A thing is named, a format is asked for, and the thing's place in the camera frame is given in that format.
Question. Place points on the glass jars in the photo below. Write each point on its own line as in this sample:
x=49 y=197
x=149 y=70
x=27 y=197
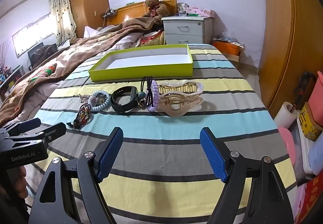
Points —
x=183 y=9

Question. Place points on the window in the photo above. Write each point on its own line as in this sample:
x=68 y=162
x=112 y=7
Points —
x=32 y=37

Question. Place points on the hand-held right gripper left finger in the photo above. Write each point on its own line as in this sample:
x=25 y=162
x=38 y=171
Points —
x=111 y=153

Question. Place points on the wooden headboard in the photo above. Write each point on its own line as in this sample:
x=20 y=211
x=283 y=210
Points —
x=131 y=9

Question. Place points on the green cardboard tray box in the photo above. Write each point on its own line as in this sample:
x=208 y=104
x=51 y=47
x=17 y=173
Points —
x=141 y=71

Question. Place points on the white duvet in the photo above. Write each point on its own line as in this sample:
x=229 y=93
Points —
x=111 y=29

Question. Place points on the orange bin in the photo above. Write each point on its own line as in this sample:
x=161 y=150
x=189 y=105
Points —
x=227 y=48

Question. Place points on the patterned curtain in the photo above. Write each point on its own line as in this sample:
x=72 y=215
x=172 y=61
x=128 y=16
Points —
x=60 y=12

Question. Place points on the white nightstand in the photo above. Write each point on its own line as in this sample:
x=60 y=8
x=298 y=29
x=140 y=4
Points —
x=186 y=28

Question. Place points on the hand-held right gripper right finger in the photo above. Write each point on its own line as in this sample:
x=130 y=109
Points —
x=214 y=156

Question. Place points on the yellow printed box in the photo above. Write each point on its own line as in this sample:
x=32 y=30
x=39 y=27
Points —
x=309 y=125

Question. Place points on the black wristband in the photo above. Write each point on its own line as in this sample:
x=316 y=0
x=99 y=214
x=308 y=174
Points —
x=116 y=106

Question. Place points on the dark metal tool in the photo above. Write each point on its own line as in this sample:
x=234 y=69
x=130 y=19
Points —
x=305 y=82

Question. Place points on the white paper roll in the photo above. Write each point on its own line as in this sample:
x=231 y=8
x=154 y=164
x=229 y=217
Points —
x=285 y=115

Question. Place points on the person's left hand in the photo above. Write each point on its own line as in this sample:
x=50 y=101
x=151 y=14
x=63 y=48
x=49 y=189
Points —
x=20 y=181

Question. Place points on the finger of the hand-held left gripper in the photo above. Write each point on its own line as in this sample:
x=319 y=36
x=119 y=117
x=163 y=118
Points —
x=54 y=132
x=27 y=124

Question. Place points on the red printed box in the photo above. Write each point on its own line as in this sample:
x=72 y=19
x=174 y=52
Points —
x=311 y=196

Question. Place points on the gold red patterned pillow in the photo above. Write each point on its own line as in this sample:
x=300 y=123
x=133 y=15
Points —
x=151 y=38

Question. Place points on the black monitor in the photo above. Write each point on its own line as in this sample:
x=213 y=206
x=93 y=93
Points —
x=51 y=50

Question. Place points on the translucent beige hair claw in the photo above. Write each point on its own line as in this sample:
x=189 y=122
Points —
x=176 y=106

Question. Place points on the pink tissue box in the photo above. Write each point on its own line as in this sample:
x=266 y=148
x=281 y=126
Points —
x=201 y=12

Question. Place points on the brown blanket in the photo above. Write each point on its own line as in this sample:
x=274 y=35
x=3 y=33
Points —
x=75 y=47

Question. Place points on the pink round stool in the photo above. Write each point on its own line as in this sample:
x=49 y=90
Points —
x=287 y=143

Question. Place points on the pink plastic bin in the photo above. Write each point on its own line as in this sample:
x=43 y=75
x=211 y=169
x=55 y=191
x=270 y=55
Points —
x=316 y=95

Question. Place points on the power strip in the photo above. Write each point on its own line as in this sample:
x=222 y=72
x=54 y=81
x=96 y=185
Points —
x=109 y=13

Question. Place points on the brown teddy bear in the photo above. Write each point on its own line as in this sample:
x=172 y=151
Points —
x=154 y=4

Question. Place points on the large wooden wardrobe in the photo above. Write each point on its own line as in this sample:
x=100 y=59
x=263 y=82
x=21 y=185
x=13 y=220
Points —
x=282 y=37

